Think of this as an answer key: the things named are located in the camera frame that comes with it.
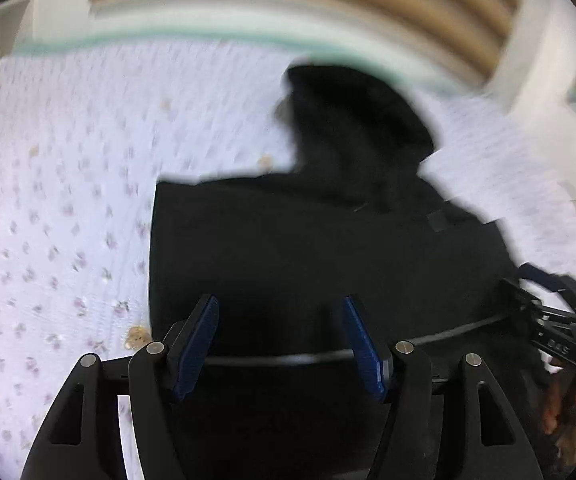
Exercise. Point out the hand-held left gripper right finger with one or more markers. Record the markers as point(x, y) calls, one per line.
point(365, 352)

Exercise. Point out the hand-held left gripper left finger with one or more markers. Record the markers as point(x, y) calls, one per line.
point(196, 352)

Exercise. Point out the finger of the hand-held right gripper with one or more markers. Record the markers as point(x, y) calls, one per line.
point(520, 305)
point(555, 280)

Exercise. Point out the black jacket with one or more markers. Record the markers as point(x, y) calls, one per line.
point(288, 240)

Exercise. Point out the person's right hand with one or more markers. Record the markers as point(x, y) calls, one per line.
point(568, 415)

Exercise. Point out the white floral quilt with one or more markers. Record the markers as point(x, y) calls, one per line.
point(62, 185)

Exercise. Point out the green bed sheet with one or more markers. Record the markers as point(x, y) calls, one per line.
point(117, 37)

